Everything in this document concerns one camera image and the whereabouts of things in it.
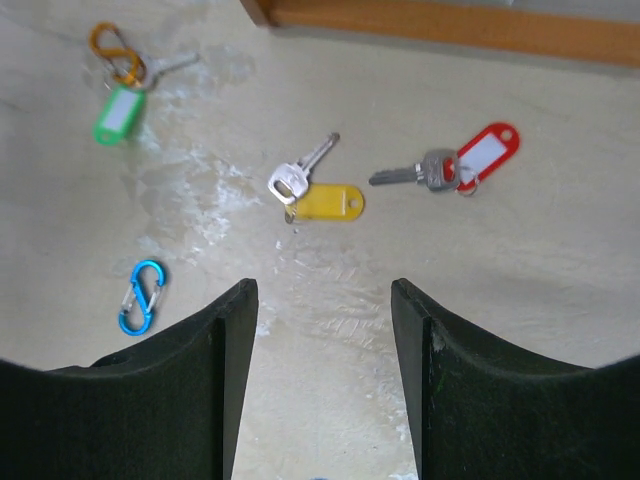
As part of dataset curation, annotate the key with green tag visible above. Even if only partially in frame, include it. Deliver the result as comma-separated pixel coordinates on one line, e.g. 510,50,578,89
93,52,200,146

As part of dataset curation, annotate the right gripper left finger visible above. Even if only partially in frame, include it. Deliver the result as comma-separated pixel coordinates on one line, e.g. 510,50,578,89
49,279,258,479

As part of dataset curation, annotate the key with yellow tag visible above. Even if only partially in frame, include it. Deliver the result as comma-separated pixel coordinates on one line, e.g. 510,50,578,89
267,132,365,224

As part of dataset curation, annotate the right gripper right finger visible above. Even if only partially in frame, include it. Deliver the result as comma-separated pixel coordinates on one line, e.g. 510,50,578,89
390,278,596,480

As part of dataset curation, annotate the orange carabiner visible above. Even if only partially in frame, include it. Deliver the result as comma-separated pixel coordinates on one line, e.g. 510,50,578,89
88,22,146,87

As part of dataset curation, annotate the wooden shelf rack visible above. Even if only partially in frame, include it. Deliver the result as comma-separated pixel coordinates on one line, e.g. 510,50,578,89
241,1,639,68

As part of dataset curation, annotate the key with red tag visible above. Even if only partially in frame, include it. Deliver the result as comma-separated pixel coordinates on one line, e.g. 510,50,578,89
369,122,521,196

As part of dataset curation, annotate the blue carabiner centre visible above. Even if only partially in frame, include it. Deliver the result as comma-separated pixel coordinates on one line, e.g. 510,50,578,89
118,259,167,336

